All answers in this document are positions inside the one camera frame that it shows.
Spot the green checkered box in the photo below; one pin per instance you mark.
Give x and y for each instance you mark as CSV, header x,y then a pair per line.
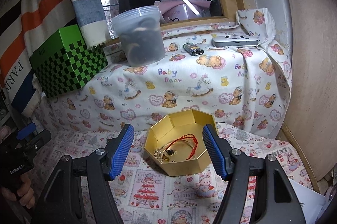
x,y
71,69

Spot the clear plastic lidded container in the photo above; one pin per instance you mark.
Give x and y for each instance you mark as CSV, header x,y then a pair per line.
x,y
142,42

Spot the orange black striped bag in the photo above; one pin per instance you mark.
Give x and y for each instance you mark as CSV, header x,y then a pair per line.
x,y
31,11

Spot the dark lighter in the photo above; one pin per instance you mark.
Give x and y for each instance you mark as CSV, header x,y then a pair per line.
x,y
193,50

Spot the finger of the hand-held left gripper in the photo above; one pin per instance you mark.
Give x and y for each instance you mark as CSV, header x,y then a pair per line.
x,y
26,130
39,138

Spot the silver power bank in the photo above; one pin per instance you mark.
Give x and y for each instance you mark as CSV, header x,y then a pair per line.
x,y
235,41

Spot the person's left hand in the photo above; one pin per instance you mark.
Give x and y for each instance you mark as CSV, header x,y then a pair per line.
x,y
26,195

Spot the pink plastic tub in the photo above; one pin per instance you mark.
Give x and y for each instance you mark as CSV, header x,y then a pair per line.
x,y
179,11

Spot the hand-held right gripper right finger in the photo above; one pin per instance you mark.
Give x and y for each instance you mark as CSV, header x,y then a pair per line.
x,y
214,153

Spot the gold cardboard box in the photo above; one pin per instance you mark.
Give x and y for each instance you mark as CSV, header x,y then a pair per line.
x,y
181,167

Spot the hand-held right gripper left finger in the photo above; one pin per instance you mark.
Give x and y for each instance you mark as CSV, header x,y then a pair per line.
x,y
119,155

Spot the white paper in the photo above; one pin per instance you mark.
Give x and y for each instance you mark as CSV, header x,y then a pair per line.
x,y
305,200

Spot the wooden board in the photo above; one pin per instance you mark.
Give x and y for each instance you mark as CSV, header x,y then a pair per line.
x,y
310,69

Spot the bear printed white cloth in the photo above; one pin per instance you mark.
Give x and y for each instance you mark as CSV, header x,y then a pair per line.
x,y
189,76

